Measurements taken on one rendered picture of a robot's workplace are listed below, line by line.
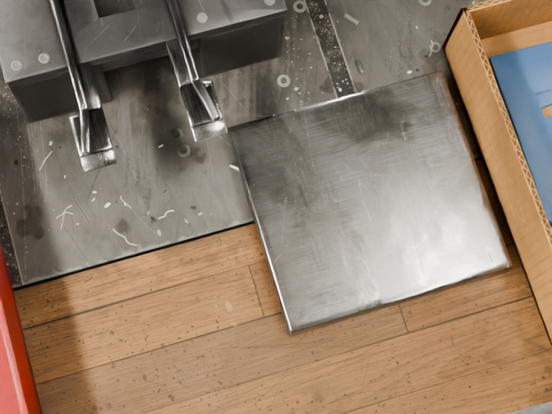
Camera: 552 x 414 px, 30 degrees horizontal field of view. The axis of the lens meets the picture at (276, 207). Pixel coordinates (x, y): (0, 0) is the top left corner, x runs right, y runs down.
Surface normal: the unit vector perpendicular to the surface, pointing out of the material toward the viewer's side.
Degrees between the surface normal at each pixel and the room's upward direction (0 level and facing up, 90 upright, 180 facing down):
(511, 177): 90
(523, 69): 0
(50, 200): 0
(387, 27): 0
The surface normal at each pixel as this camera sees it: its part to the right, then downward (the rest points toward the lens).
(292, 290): 0.05, -0.25
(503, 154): -0.95, 0.27
